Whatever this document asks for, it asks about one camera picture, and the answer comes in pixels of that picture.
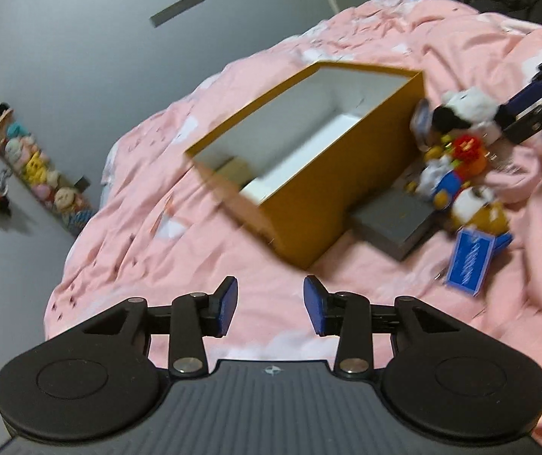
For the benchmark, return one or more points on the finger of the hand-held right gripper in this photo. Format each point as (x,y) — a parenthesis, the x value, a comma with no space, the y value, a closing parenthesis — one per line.
(522,99)
(534,128)

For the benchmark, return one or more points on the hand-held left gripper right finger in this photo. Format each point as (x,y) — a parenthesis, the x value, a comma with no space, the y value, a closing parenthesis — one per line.
(313,305)

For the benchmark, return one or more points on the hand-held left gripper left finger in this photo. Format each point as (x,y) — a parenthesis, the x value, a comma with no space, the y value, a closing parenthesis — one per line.
(226,305)

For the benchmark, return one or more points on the black and white plush toy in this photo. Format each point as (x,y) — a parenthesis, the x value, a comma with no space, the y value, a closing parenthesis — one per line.
(470,109)

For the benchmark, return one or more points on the white and blue duck plush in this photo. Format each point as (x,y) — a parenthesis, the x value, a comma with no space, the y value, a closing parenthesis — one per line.
(437,175)

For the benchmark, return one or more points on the orange cardboard box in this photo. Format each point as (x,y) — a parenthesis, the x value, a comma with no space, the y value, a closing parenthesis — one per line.
(347,166)

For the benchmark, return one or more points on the pink blanket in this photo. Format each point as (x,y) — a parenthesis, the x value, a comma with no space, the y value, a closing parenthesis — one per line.
(195,256)

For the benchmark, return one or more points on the red and yellow toy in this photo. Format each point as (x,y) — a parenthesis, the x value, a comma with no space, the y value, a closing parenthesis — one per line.
(467,154)

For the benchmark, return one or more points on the yellow plush toy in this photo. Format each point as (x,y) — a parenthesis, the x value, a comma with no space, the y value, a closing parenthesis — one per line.
(482,213)

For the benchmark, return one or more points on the flat grey box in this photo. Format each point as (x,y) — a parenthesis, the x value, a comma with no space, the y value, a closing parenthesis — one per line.
(394,218)

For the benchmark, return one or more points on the blue card packet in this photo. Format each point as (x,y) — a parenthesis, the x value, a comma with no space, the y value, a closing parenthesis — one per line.
(470,260)

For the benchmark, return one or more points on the hanging column of plush toys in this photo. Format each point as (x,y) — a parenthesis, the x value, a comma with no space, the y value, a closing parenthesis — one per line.
(34,166)

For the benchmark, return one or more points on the dark wall vent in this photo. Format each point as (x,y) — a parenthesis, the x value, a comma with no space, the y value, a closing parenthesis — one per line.
(177,8)

